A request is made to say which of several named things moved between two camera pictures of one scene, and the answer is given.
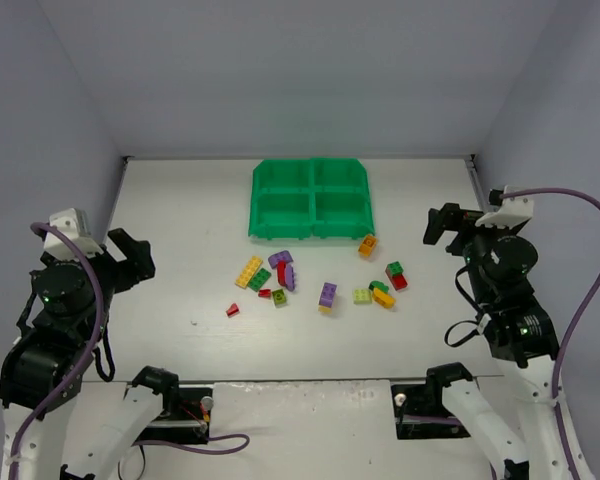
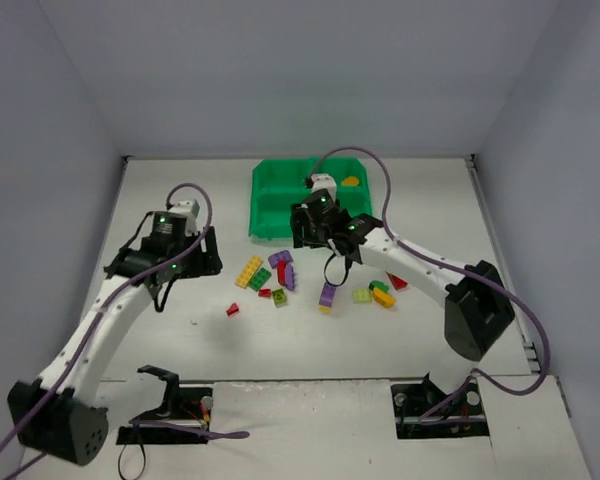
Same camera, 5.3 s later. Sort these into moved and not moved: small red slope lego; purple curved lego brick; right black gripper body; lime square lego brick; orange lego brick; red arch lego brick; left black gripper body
Moved: right black gripper body; orange lego brick; left black gripper body
Not moved: purple curved lego brick; small red slope lego; lime square lego brick; red arch lego brick
